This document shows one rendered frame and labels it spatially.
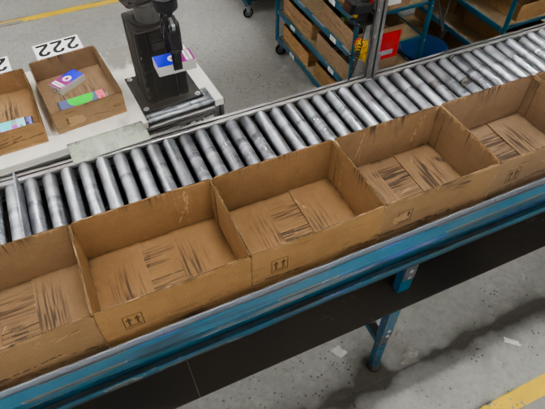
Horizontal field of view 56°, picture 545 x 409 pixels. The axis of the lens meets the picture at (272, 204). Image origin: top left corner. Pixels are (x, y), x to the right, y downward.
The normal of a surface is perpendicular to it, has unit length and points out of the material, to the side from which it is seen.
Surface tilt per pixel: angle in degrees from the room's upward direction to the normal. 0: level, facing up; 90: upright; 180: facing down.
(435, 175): 0
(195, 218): 90
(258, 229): 1
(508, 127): 1
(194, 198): 90
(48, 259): 89
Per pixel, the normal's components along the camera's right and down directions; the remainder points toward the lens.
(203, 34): 0.00, -0.65
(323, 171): 0.41, 0.69
